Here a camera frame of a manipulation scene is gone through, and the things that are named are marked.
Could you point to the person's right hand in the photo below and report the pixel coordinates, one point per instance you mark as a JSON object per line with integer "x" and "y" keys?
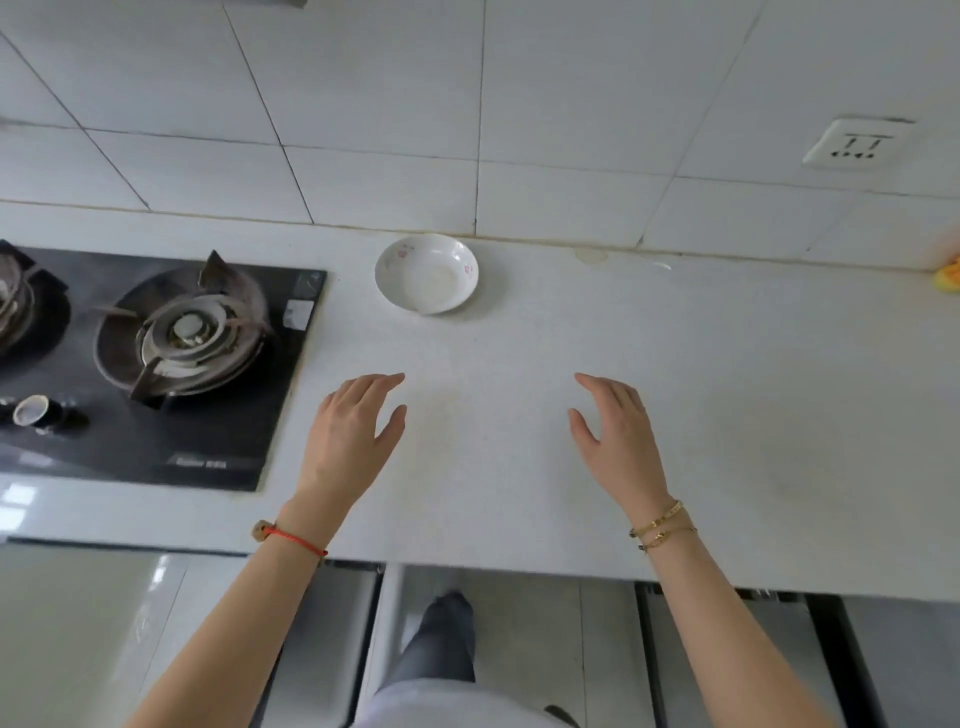
{"x": 626, "y": 450}

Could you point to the person's left hand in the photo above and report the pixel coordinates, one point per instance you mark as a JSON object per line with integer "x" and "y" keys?
{"x": 341, "y": 450}

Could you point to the person's left thumb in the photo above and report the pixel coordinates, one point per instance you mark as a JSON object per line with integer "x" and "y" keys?
{"x": 391, "y": 425}

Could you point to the person's right thumb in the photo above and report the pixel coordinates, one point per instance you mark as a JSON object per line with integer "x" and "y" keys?
{"x": 583, "y": 427}

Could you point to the person's left forearm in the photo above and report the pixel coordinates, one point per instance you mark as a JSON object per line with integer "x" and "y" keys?
{"x": 247, "y": 622}

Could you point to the person's right forearm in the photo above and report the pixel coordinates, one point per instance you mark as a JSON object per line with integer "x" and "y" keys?
{"x": 720, "y": 622}

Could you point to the white floral bowl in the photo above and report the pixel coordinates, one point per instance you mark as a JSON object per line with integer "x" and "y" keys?
{"x": 427, "y": 276}

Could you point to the black glass gas stove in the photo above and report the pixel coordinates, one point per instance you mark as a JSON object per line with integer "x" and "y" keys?
{"x": 225, "y": 435}

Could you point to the grey trouser leg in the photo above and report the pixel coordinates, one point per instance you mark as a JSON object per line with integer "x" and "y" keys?
{"x": 439, "y": 645}

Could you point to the gas burner with pan support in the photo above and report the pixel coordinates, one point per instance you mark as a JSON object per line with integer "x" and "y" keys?
{"x": 184, "y": 334}
{"x": 15, "y": 300}

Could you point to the white cabinet door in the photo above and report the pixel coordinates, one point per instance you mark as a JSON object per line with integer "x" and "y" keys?
{"x": 67, "y": 637}
{"x": 330, "y": 645}
{"x": 780, "y": 637}

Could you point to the light grey shirt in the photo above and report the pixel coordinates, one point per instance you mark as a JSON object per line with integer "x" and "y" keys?
{"x": 457, "y": 709}

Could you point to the black stove knob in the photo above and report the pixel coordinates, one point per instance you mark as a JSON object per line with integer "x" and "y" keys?
{"x": 37, "y": 412}

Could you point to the yellow object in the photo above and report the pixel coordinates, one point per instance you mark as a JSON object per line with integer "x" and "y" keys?
{"x": 949, "y": 276}

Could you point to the white wall socket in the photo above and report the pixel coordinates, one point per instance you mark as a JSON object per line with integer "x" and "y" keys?
{"x": 859, "y": 144}

